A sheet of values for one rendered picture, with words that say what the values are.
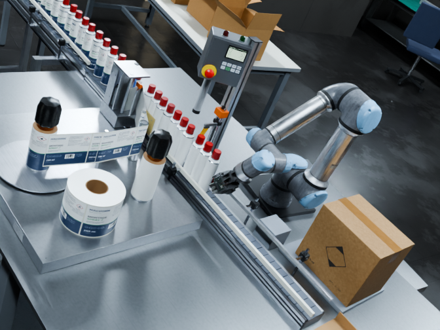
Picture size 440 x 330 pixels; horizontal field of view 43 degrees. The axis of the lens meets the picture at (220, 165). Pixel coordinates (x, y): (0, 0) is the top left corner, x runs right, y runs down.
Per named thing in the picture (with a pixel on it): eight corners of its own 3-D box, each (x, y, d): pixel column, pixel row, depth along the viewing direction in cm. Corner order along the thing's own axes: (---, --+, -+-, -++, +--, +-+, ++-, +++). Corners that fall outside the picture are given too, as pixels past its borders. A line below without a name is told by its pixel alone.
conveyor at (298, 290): (86, 78, 283) (87, 72, 281) (100, 78, 289) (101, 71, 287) (304, 327, 198) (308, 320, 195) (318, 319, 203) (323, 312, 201)
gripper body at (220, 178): (210, 177, 219) (228, 165, 211) (226, 173, 225) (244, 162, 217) (217, 194, 218) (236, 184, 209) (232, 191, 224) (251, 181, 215)
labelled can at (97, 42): (93, 65, 289) (101, 29, 279) (97, 70, 287) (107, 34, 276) (84, 65, 286) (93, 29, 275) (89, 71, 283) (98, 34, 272)
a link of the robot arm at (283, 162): (281, 143, 219) (261, 143, 212) (298, 162, 212) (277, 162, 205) (272, 158, 223) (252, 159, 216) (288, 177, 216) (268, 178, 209)
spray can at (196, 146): (178, 171, 240) (193, 132, 229) (188, 169, 244) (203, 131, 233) (184, 179, 237) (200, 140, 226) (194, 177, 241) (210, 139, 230)
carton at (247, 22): (190, 32, 400) (207, -18, 381) (241, 34, 433) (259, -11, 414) (224, 62, 378) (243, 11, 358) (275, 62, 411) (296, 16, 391)
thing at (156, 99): (139, 126, 258) (151, 88, 247) (148, 125, 261) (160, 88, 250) (145, 133, 255) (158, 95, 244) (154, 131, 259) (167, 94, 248)
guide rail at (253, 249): (148, 137, 251) (149, 133, 250) (150, 136, 251) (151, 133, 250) (310, 317, 195) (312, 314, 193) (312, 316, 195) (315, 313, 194)
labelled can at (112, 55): (98, 80, 278) (107, 44, 267) (107, 80, 282) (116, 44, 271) (103, 86, 275) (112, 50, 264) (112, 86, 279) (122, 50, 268)
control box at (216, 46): (196, 66, 233) (211, 25, 223) (234, 78, 237) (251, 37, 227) (197, 77, 225) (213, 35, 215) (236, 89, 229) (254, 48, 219)
